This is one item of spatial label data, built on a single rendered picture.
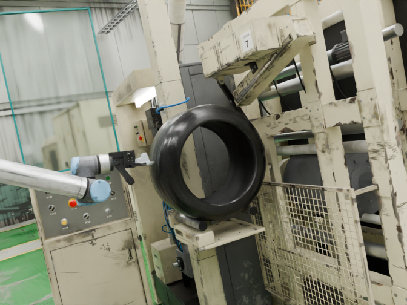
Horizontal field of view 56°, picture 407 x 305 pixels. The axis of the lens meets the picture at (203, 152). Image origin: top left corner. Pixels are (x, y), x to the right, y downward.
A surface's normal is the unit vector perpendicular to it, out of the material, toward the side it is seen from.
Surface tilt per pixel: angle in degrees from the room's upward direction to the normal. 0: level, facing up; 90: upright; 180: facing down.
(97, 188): 90
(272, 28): 90
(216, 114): 80
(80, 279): 90
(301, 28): 72
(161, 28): 90
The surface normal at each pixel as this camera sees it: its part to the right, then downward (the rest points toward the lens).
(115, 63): 0.55, -0.07
